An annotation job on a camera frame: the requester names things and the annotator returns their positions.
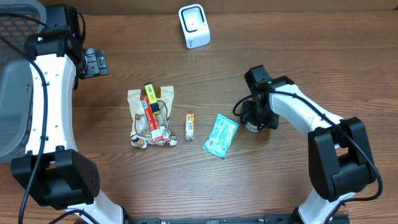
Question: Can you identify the green lid round jar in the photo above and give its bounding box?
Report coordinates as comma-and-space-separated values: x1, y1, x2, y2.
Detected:
245, 122, 259, 133

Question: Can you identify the small orange white box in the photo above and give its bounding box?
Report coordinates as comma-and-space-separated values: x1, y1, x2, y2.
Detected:
185, 113, 195, 141

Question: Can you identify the beige brown snack bag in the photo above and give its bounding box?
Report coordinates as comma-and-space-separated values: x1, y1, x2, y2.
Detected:
127, 86, 177, 149

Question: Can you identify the red white stick packet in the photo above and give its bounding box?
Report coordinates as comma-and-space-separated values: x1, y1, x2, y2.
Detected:
140, 96, 164, 142

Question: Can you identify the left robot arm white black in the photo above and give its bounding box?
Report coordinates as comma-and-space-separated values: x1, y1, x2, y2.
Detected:
1, 1, 131, 223

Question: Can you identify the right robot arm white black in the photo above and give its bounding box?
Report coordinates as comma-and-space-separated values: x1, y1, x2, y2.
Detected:
234, 65, 383, 224

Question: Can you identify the white barcode scanner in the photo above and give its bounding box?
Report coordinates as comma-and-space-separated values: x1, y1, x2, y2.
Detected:
178, 4, 211, 49

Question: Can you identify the grey plastic mesh basket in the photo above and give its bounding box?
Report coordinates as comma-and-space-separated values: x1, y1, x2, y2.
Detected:
1, 0, 46, 163

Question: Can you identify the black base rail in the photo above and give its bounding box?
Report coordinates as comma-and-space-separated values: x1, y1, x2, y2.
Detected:
130, 213, 352, 224

